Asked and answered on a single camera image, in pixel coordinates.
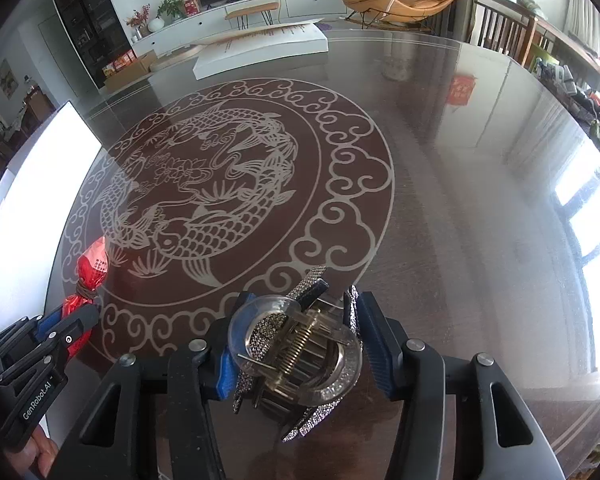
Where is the cardboard box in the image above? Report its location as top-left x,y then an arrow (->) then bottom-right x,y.
100,50 -> 158,92

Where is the red plastic packet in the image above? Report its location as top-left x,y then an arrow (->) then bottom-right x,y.
60,237 -> 112,321

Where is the person's left hand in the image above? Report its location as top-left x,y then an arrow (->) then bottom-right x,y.
27,432 -> 61,480

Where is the leafy green houseplant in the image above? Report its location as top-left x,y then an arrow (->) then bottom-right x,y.
157,0 -> 188,23

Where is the framed wall picture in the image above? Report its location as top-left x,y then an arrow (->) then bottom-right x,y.
0,59 -> 16,96

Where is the row of cluttered small things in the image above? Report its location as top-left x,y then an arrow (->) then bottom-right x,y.
530,55 -> 600,161

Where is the white glossy panel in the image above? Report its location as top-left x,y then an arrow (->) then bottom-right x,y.
0,100 -> 103,288

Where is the cream curtain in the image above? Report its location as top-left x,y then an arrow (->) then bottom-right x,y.
565,0 -> 600,56

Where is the red flower branch in vase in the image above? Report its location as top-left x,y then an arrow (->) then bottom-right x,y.
125,4 -> 152,41

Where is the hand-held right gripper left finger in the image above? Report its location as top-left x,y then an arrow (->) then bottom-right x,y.
72,291 -> 255,480

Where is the orange lounge chair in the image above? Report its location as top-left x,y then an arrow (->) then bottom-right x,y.
341,0 -> 466,31

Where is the white flat board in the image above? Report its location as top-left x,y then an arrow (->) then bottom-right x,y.
192,17 -> 329,81

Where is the wooden bench with metal legs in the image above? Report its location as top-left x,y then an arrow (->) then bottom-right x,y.
224,1 -> 281,31

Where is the dark display cabinet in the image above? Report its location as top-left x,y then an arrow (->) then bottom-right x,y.
47,0 -> 136,91

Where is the wooden side cabinet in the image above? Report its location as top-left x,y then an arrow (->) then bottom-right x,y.
0,82 -> 58,181

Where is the glitter bow hair claw clip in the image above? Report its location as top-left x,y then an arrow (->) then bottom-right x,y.
228,265 -> 366,443

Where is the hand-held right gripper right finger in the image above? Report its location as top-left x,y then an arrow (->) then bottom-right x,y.
350,285 -> 566,480

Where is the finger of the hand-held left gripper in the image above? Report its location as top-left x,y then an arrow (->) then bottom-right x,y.
27,310 -> 73,343
45,305 -> 101,361

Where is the white TV cabinet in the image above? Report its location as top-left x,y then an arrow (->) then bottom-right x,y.
130,0 -> 348,58

